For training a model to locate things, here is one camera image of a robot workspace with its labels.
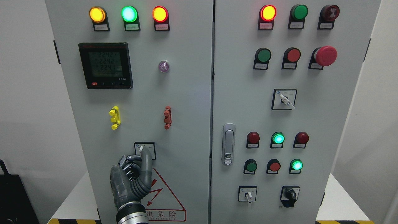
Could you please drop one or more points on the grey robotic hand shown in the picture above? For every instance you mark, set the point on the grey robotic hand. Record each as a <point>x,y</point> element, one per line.
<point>124,190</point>

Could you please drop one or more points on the white lever rotary switch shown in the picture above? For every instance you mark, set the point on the white lever rotary switch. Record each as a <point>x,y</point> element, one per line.
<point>149,145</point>
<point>284,99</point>
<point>247,194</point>

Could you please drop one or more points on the robot forearm metallic wrist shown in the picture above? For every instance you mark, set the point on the robot forearm metallic wrist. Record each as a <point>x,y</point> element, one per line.
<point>132,213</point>

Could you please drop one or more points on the red electrical warning triangle sticker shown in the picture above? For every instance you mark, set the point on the red electrical warning triangle sticker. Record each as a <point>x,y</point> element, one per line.
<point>161,203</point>

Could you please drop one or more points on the white platform with hazard stripes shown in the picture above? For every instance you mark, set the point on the white platform with hazard stripes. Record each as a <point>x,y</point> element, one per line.
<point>337,206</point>

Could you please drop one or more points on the yellow plastic clip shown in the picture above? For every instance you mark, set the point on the yellow plastic clip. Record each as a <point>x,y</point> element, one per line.
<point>115,117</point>

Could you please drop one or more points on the red-brown plastic clip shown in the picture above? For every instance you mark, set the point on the red-brown plastic clip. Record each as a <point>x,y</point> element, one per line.
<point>167,117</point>

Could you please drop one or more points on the grey left cabinet door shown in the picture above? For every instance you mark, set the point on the grey left cabinet door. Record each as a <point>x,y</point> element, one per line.
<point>183,150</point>

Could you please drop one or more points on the grey cabinet door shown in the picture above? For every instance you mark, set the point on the grey cabinet door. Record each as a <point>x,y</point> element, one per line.
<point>243,96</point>
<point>183,150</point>

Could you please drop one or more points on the black digital power meter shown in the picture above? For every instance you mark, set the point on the black digital power meter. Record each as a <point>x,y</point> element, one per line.
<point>106,65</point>

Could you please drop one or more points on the black bag at left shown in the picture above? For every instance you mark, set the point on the black bag at left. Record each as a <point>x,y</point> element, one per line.
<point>15,206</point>

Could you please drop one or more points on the small purple clear lamp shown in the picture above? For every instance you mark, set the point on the small purple clear lamp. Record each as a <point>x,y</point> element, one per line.
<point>164,66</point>

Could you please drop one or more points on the dark red indicator light left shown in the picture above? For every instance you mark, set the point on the dark red indicator light left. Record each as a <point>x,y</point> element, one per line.
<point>253,140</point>

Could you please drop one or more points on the dark red indicator light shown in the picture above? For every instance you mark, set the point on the dark red indicator light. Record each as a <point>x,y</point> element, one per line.
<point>253,140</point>
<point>301,140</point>

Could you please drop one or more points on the red push button lower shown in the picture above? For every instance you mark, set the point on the red push button lower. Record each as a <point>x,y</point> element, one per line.
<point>273,166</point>

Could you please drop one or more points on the red push button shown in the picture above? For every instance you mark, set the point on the red push button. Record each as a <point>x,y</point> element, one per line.
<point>273,166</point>
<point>290,58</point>

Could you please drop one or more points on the green lit indicator light middle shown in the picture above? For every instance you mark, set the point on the green lit indicator light middle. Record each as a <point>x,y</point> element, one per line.
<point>277,140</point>

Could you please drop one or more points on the green lit indicator light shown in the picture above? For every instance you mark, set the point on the green lit indicator light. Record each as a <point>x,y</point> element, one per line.
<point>277,140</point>
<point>130,18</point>

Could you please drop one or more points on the green lit push button lower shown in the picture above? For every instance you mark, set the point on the green lit push button lower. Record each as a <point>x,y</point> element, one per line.
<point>296,166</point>

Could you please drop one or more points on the green lit indicator light top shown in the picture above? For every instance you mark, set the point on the green lit indicator light top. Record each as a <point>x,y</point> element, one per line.
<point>130,18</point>

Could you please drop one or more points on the yellow indicator light top left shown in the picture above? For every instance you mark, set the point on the yellow indicator light top left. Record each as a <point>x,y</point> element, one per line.
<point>99,19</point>

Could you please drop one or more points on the red lit indicator light left door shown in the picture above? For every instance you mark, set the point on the red lit indicator light left door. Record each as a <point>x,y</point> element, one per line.
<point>161,18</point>

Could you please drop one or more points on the red lit indicator light door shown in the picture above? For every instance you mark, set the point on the red lit indicator light door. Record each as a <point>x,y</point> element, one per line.
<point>266,17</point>
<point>161,18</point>

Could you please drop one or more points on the dark red indicator light right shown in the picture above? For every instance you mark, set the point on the dark red indicator light right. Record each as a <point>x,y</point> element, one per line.
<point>301,140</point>

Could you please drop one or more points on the green push button upper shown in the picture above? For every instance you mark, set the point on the green push button upper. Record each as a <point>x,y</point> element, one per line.
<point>262,58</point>

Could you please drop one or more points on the grey right cabinet door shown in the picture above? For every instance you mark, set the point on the grey right cabinet door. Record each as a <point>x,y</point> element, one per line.
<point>243,96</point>

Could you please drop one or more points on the red push button upper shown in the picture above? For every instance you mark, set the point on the red push button upper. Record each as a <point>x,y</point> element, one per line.
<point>290,58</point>

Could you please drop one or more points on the red lit indicator light right door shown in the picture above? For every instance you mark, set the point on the red lit indicator light right door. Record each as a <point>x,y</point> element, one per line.
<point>266,17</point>

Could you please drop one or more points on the red emergency stop mushroom button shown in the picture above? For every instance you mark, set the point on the red emergency stop mushroom button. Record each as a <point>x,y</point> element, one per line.
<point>322,56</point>

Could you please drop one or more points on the green unlit indicator top right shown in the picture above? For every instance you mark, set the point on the green unlit indicator top right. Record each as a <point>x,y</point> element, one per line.
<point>297,16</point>

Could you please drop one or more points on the dark red buzzer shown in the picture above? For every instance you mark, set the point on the dark red buzzer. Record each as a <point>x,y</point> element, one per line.
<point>328,15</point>

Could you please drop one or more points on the silver cabinet door handle lock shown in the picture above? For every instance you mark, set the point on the silver cabinet door handle lock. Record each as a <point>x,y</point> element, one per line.
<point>229,130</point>

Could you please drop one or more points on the black knob selector switch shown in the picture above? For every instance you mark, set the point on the black knob selector switch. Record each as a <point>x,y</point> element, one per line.
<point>289,195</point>

